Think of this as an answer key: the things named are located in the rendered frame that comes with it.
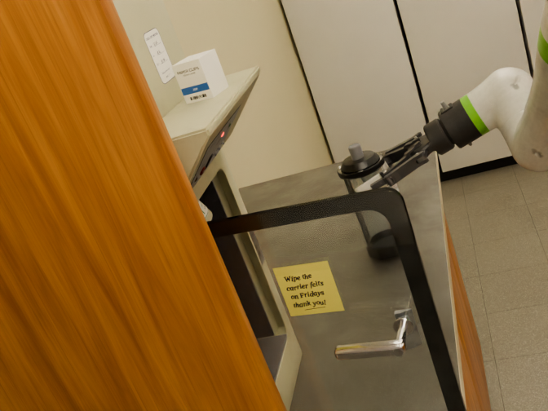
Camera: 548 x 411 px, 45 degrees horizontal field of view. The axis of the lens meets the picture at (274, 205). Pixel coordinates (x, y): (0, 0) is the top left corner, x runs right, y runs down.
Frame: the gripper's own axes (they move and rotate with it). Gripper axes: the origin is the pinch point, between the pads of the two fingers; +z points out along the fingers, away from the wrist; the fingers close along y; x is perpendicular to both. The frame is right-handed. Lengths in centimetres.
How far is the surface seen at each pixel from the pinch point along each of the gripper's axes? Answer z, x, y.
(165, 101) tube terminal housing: 5, -43, 48
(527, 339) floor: 9, 116, -82
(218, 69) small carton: -4, -42, 45
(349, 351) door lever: -4, -6, 72
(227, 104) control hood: -5, -38, 54
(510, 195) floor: -5, 120, -210
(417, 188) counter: -1.2, 20.6, -33.0
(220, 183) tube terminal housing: 13.4, -25.1, 33.1
